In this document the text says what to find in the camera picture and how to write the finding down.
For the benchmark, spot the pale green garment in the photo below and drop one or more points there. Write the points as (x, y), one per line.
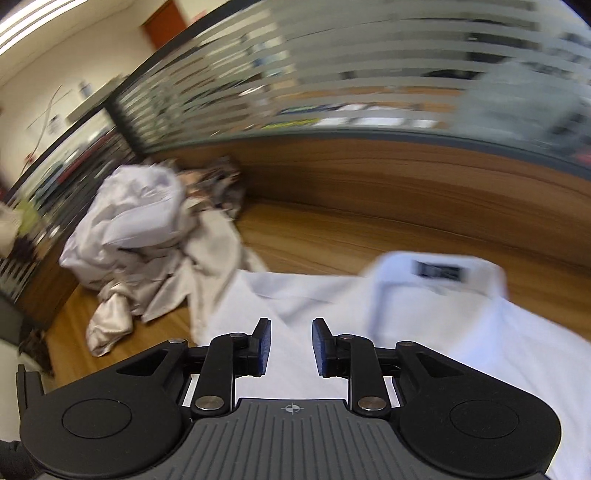
(517, 106)

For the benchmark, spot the orange door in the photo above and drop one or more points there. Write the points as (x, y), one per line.
(164, 21)

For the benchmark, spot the crumpled white garment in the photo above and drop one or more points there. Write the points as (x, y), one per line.
(129, 217)

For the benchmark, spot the ceiling light strip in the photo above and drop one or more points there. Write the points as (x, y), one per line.
(32, 21)

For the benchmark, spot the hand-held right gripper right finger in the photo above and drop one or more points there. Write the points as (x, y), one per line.
(318, 346)

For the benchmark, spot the beige garment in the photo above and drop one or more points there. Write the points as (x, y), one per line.
(207, 258)

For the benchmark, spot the grey patterned cloth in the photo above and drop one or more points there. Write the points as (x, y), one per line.
(221, 180)

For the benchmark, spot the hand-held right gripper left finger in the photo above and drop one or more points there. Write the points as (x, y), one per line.
(265, 346)

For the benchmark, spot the white collared shirt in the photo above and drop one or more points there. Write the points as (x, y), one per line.
(461, 323)

